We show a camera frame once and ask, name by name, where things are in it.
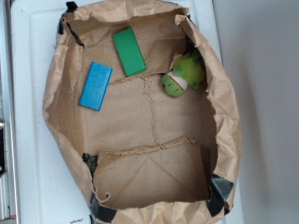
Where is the blue wooden block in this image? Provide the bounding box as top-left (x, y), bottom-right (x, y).
top-left (79, 62), bottom-right (113, 111)

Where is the green wooden block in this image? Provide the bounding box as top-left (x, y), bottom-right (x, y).
top-left (112, 28), bottom-right (147, 77)

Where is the brown paper bag tray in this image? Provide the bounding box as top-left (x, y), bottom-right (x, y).
top-left (43, 0), bottom-right (241, 224)

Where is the green plush toy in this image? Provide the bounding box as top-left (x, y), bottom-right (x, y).
top-left (161, 49), bottom-right (206, 98)

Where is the white plastic tray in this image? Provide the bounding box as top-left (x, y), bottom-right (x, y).
top-left (7, 0), bottom-right (246, 224)

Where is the aluminium frame rail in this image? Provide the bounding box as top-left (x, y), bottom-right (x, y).
top-left (0, 0), bottom-right (21, 224)

